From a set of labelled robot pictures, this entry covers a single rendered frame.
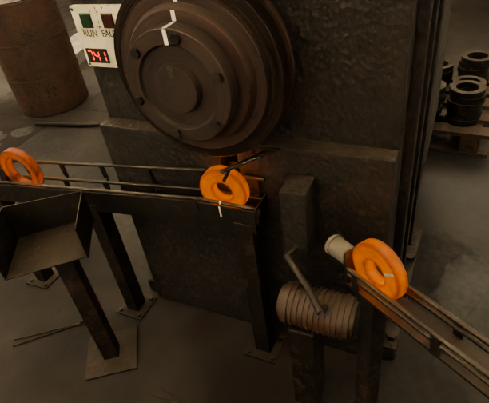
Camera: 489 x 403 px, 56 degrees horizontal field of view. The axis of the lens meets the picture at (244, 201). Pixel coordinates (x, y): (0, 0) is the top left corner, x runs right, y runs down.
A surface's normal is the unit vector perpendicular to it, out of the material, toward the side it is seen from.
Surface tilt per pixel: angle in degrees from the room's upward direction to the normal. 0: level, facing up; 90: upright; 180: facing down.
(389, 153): 0
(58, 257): 5
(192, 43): 90
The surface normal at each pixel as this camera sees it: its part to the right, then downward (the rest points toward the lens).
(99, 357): -0.12, -0.79
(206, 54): -0.40, 0.59
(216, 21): 0.23, -0.20
